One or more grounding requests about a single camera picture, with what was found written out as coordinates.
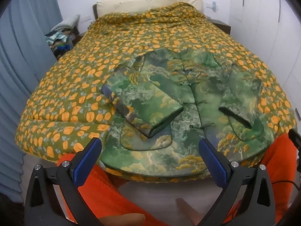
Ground green landscape print jacket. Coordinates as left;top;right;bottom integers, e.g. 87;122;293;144
101;48;274;177

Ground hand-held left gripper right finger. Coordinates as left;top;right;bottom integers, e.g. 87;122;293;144
199;138;286;226

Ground black cable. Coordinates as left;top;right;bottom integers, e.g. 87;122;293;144
271;180;297;187

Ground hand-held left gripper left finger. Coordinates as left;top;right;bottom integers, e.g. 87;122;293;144
25;137;104;226

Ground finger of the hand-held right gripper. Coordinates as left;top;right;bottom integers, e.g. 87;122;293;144
288;129;301;151

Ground white wardrobe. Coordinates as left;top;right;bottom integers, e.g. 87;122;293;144
229;0;301;115

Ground pile of clothes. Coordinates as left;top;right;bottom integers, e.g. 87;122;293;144
45;15;80;53

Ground blue curtain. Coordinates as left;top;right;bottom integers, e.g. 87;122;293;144
0;0;64;204

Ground orange floral green quilt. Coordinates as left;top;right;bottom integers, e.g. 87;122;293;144
14;2;299;183

